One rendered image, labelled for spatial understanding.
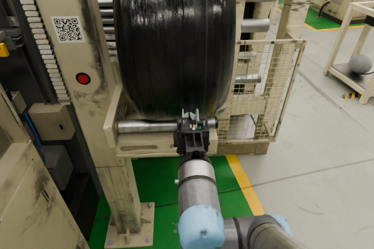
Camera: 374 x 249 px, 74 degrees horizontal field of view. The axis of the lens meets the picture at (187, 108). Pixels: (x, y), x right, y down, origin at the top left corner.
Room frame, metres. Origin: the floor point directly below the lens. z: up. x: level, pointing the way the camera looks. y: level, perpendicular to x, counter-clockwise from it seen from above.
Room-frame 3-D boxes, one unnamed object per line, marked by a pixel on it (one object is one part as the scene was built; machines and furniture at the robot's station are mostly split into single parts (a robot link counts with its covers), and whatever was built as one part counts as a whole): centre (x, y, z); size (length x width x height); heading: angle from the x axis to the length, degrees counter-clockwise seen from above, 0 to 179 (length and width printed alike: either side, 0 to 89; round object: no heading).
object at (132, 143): (0.65, 0.07, 0.84); 0.36 x 0.09 x 0.06; 93
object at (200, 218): (0.23, -0.02, 1.05); 0.11 x 0.08 x 0.09; 3
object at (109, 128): (0.78, 0.26, 0.90); 0.40 x 0.03 x 0.10; 3
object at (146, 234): (0.75, 0.34, 0.02); 0.27 x 0.27 x 0.04; 3
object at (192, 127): (0.39, -0.01, 1.06); 0.12 x 0.08 x 0.09; 3
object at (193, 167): (0.31, -0.02, 1.06); 0.08 x 0.05 x 0.08; 93
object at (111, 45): (1.15, 0.32, 1.05); 0.20 x 0.15 x 0.30; 93
